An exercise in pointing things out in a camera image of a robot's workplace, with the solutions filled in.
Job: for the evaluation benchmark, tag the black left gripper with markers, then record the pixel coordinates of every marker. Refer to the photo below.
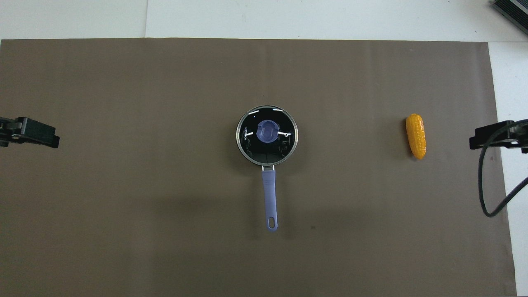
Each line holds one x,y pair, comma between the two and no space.
33,130

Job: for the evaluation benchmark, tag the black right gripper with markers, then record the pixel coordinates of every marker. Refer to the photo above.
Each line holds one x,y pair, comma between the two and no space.
499,134

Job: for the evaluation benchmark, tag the yellow toy corn cob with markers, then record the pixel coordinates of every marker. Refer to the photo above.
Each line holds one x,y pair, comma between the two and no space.
416,136

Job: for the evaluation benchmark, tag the glass lid with purple knob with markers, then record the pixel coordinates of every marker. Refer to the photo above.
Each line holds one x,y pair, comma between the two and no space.
251,144

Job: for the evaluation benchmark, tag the brown table mat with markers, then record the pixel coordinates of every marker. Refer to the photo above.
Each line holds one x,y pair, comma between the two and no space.
165,206

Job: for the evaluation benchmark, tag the black ribbed device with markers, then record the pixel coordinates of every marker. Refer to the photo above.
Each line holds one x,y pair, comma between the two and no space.
513,10

